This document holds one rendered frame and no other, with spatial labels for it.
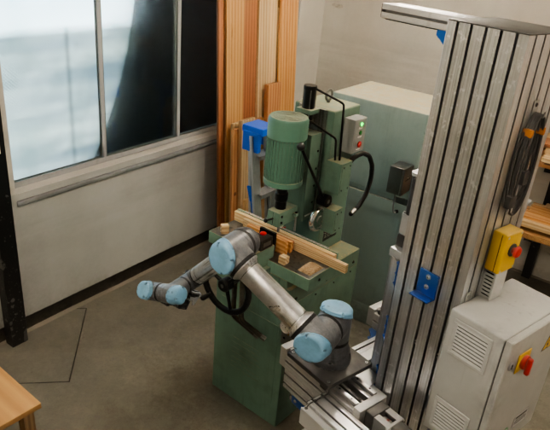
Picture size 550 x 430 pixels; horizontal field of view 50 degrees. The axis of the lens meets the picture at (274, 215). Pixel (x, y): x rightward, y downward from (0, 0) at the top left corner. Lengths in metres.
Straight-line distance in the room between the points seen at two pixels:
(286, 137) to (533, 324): 1.21
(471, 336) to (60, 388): 2.19
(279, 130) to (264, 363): 1.13
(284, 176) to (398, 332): 0.86
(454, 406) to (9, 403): 1.61
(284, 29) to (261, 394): 2.63
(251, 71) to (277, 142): 1.82
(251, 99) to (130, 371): 2.08
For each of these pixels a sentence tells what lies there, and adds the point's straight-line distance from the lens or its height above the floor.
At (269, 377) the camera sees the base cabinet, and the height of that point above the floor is 0.28.
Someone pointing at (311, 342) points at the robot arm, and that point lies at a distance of 1.96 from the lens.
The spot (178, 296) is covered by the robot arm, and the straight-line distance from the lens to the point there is 2.31.
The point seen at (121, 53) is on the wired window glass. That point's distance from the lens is 3.67.
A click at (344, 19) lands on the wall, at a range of 5.08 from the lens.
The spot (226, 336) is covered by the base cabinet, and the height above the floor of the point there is 0.36.
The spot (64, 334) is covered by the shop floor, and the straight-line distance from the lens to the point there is 3.71.
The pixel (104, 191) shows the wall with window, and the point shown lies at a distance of 3.72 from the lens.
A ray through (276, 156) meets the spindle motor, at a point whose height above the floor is 1.35.
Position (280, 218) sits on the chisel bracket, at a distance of 2.66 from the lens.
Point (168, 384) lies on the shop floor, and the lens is 3.31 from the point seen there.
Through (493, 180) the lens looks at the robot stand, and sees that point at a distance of 1.74.
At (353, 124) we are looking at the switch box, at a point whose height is 1.46.
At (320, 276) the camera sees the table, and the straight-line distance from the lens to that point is 2.57.
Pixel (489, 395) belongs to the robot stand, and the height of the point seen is 1.03.
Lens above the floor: 2.20
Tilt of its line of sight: 26 degrees down
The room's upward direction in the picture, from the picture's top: 5 degrees clockwise
